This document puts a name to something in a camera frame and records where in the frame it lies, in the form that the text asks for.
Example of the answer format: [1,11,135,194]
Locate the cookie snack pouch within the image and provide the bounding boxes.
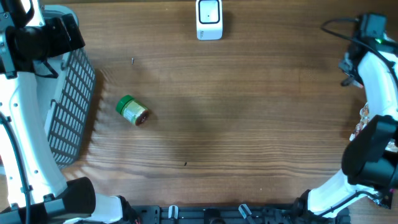
[349,103,397,152]

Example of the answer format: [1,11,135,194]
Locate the green lid jar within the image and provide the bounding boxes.
[116,95,149,126]

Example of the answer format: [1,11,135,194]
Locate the hex wrench set packet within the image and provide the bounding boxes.
[373,189,394,210]

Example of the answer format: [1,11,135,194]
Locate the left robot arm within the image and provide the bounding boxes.
[1,1,141,223]

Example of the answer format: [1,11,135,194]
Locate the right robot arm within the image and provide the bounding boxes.
[274,12,397,223]

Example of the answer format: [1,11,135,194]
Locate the white barcode scanner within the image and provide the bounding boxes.
[195,0,223,40]

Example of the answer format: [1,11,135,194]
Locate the grey plastic mesh basket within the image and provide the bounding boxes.
[34,4,96,170]

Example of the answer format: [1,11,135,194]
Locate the right camera cable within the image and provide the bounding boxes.
[320,17,398,91]

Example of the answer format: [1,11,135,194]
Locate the camera cable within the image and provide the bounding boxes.
[0,111,32,224]
[320,17,398,91]

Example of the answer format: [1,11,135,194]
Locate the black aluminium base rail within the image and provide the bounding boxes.
[132,204,351,224]

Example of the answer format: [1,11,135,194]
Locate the left camera cable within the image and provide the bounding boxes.
[0,111,32,224]

